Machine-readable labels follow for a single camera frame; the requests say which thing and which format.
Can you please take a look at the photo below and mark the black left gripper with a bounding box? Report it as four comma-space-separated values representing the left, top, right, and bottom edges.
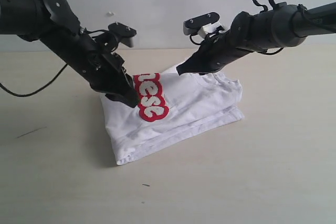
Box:
40, 29, 139, 108

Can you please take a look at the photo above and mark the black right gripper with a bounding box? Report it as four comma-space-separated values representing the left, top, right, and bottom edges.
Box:
176, 34, 255, 76

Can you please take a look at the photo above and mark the white t-shirt red print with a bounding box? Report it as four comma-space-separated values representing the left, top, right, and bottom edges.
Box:
101, 67, 244, 166

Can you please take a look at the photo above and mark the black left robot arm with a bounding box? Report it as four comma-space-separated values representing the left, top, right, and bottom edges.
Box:
1, 0, 139, 108

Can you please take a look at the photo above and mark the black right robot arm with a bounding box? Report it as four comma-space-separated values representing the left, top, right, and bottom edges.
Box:
176, 2, 335, 75

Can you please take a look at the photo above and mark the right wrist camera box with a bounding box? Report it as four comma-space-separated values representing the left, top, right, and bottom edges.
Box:
183, 12, 227, 38

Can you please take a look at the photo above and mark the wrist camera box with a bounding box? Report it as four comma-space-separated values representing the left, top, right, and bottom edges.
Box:
183, 12, 227, 38
108, 22, 137, 48

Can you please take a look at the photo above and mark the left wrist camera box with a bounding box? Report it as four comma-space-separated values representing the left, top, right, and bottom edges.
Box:
108, 22, 137, 48

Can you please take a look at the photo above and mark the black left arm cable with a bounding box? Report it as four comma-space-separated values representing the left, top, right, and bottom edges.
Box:
0, 0, 69, 98

